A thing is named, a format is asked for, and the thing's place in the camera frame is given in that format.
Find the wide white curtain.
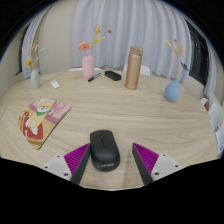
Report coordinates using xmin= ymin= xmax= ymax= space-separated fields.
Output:
xmin=70 ymin=0 xmax=193 ymax=84

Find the gold insulated bottle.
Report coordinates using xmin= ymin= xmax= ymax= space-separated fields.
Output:
xmin=124 ymin=46 xmax=144 ymax=91

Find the white and blue chair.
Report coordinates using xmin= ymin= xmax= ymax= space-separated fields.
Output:
xmin=208 ymin=102 xmax=223 ymax=132
xmin=214 ymin=121 xmax=224 ymax=158

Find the dark window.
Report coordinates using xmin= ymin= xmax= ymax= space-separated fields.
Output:
xmin=15 ymin=24 xmax=30 ymax=76
xmin=184 ymin=19 xmax=209 ymax=87

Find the blue round vase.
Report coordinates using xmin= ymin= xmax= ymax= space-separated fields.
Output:
xmin=164 ymin=78 xmax=181 ymax=103

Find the pale green vase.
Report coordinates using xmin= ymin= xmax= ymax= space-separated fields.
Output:
xmin=30 ymin=68 xmax=41 ymax=90

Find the blue black marker pen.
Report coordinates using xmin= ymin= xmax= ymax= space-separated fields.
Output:
xmin=87 ymin=72 xmax=102 ymax=83

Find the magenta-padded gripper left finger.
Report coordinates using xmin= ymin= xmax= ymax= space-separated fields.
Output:
xmin=42 ymin=142 xmax=92 ymax=186

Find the black computer mouse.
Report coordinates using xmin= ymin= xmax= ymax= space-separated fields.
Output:
xmin=89 ymin=129 xmax=121 ymax=172

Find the black rectangular case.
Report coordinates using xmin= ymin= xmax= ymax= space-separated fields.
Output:
xmin=104 ymin=70 xmax=122 ymax=82

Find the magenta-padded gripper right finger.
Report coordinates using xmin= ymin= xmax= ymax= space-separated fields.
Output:
xmin=131 ymin=142 xmax=183 ymax=186

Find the cartoon print mouse pad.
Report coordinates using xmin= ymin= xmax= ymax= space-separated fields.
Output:
xmin=17 ymin=96 xmax=72 ymax=150

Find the pink vase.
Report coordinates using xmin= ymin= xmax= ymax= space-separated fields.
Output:
xmin=81 ymin=55 xmax=95 ymax=81

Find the beige dried flower bunch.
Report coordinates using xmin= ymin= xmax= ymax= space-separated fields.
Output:
xmin=163 ymin=38 xmax=191 ymax=81

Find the yellow dried flower bunch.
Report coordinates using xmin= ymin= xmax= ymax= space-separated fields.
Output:
xmin=22 ymin=43 xmax=45 ymax=71

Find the white remote control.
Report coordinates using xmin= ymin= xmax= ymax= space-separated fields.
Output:
xmin=50 ymin=79 xmax=61 ymax=90

